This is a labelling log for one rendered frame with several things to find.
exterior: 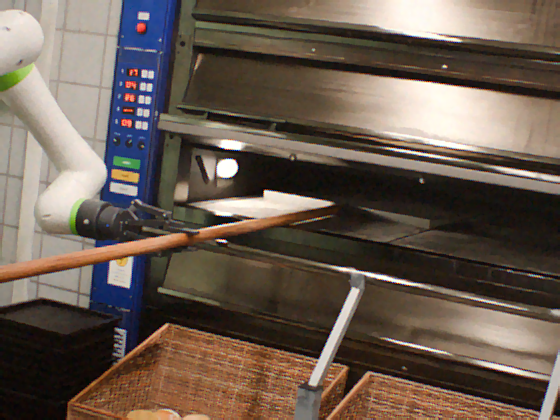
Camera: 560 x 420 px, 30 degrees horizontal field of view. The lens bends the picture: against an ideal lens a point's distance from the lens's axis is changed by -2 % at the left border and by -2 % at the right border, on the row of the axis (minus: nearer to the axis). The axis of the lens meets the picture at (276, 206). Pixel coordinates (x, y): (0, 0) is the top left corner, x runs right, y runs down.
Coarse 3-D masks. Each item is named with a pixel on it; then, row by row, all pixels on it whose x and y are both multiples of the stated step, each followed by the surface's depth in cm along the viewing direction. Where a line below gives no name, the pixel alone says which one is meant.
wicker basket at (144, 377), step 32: (160, 352) 299; (192, 352) 296; (224, 352) 293; (256, 352) 290; (96, 384) 269; (128, 384) 285; (160, 384) 297; (192, 384) 295; (224, 384) 291; (288, 384) 285; (96, 416) 257; (224, 416) 289; (256, 416) 286; (288, 416) 283; (320, 416) 266
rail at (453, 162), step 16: (224, 128) 277; (240, 128) 275; (256, 128) 274; (320, 144) 266; (336, 144) 265; (352, 144) 263; (416, 160) 256; (432, 160) 255; (448, 160) 253; (464, 160) 252; (528, 176) 245; (544, 176) 244
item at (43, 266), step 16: (320, 208) 311; (336, 208) 321; (240, 224) 262; (256, 224) 270; (272, 224) 279; (144, 240) 222; (160, 240) 227; (176, 240) 233; (192, 240) 239; (208, 240) 247; (64, 256) 196; (80, 256) 200; (96, 256) 204; (112, 256) 209; (128, 256) 216; (0, 272) 178; (16, 272) 182; (32, 272) 186; (48, 272) 191
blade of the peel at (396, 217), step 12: (264, 192) 342; (276, 192) 350; (288, 192) 359; (300, 192) 368; (300, 204) 337; (312, 204) 335; (324, 204) 334; (360, 204) 357; (372, 204) 362; (372, 216) 327; (384, 216) 326; (396, 216) 324; (408, 216) 323; (420, 216) 346; (432, 216) 350; (444, 216) 354
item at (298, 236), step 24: (192, 216) 299; (216, 216) 296; (240, 216) 296; (288, 240) 287; (312, 240) 284; (336, 240) 282; (360, 240) 281; (408, 264) 274; (432, 264) 271; (456, 264) 269; (480, 264) 266; (528, 288) 261; (552, 288) 259
